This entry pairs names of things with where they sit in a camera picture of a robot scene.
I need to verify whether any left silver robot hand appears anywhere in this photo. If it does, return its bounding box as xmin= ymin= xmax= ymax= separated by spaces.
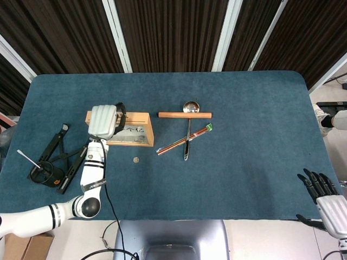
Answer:
xmin=88 ymin=102 xmax=127 ymax=139

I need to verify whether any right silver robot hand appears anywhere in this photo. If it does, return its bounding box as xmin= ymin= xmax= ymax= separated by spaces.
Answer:
xmin=295 ymin=168 xmax=347 ymax=239

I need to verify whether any black folding laptop stand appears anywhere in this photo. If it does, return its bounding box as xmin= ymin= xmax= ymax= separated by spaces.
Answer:
xmin=27 ymin=123 xmax=90 ymax=195

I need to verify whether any black cylindrical cup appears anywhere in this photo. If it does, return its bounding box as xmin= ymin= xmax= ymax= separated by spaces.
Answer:
xmin=29 ymin=161 xmax=63 ymax=188

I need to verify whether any wrapped red chopsticks pair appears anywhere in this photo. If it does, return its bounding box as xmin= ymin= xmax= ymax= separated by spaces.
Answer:
xmin=156 ymin=123 xmax=214 ymax=157

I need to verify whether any wooden rolling pin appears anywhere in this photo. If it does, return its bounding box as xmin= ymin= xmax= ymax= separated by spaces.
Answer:
xmin=158 ymin=111 xmax=213 ymax=119

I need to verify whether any stainless steel ladle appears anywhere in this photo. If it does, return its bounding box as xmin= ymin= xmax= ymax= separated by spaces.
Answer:
xmin=183 ymin=101 xmax=201 ymax=161

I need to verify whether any leg in light trousers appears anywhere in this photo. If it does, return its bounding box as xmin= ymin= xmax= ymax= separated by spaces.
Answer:
xmin=332 ymin=109 xmax=347 ymax=130

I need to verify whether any white sneaker with black sock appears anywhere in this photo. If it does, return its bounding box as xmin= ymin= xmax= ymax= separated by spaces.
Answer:
xmin=313 ymin=103 xmax=333 ymax=138

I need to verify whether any black flat device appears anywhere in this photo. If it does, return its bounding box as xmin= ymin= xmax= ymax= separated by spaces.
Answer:
xmin=316 ymin=101 xmax=347 ymax=116

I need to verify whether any blue tablecloth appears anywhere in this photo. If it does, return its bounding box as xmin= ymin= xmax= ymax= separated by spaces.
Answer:
xmin=0 ymin=70 xmax=340 ymax=222

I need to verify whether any grey robot torso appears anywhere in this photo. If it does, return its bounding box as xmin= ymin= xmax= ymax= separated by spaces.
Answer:
xmin=113 ymin=219 xmax=230 ymax=260

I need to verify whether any cardboard box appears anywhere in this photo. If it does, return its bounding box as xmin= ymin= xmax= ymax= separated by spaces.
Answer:
xmin=4 ymin=232 xmax=55 ymax=260

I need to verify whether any wooden coin box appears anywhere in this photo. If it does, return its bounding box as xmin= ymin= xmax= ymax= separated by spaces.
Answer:
xmin=85 ymin=110 xmax=155 ymax=147

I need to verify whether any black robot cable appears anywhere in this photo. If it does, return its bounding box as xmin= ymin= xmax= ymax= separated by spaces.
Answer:
xmin=80 ymin=139 xmax=140 ymax=260

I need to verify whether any white partition post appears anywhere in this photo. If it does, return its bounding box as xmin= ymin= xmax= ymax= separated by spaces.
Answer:
xmin=101 ymin=0 xmax=133 ymax=73
xmin=211 ymin=0 xmax=239 ymax=73
xmin=309 ymin=51 xmax=347 ymax=93
xmin=0 ymin=34 xmax=37 ymax=82
xmin=248 ymin=0 xmax=288 ymax=72

